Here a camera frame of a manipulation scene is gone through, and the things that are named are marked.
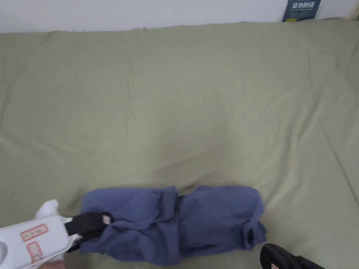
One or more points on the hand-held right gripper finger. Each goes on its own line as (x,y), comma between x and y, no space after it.
(276,257)

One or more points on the dark blue shirt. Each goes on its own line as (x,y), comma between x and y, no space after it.
(202,218)

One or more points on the person's left hand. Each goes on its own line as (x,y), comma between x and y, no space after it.
(54,265)

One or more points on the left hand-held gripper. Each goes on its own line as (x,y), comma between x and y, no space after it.
(25,243)

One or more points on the bed with pale green sheet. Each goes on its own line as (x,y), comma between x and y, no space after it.
(174,101)

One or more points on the dark blue sign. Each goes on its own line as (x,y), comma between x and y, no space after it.
(302,10)

